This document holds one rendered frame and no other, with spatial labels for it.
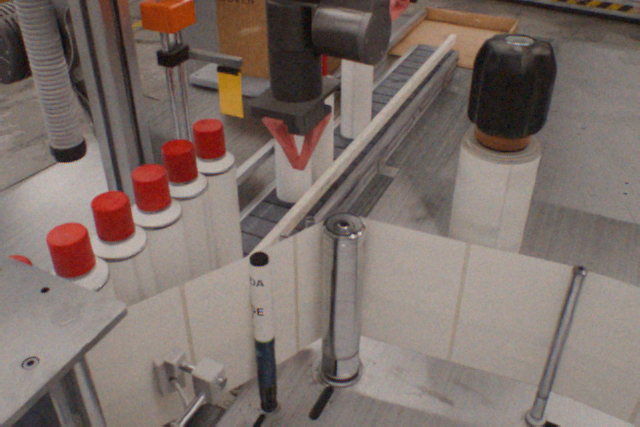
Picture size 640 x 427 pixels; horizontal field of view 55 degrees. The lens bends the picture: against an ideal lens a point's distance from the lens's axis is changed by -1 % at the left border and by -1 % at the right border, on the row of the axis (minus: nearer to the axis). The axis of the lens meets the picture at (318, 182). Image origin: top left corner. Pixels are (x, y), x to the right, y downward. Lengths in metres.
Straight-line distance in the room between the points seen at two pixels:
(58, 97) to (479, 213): 0.44
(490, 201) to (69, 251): 0.42
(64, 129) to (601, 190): 0.83
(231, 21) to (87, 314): 1.05
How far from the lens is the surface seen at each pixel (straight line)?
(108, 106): 0.75
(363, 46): 0.59
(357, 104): 1.02
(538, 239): 0.88
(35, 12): 0.60
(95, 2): 0.70
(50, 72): 0.62
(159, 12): 0.70
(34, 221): 1.04
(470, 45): 1.66
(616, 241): 0.91
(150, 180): 0.59
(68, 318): 0.37
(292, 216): 0.81
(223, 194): 0.69
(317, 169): 0.91
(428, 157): 1.13
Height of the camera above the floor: 1.39
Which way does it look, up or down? 33 degrees down
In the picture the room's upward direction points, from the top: straight up
